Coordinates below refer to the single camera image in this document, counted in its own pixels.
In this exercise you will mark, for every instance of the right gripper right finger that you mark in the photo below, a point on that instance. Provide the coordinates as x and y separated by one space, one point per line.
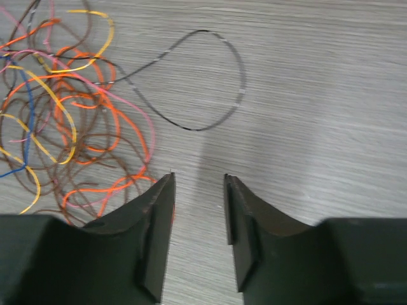
280 260

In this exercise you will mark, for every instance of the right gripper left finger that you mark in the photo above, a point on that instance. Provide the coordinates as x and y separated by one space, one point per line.
120 258

